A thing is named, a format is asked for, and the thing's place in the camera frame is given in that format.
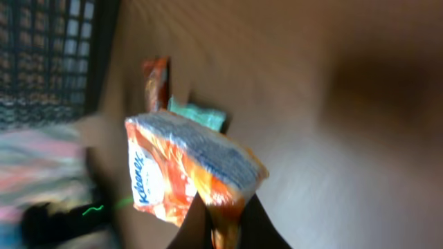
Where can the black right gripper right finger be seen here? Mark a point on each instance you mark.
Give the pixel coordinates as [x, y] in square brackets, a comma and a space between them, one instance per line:
[257, 230]

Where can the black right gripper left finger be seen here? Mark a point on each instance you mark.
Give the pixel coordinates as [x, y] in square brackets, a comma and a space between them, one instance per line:
[195, 232]

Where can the orange tissue pack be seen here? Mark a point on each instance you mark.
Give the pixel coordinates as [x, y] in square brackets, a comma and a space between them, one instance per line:
[172, 159]

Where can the light green wet wipes pack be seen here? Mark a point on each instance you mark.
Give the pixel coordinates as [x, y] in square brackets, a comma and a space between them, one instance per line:
[210, 118]

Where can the red snack package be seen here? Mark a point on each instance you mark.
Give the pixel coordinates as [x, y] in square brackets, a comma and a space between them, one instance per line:
[157, 83]

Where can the dark grey plastic basket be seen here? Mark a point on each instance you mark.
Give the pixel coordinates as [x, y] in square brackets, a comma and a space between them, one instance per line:
[54, 58]

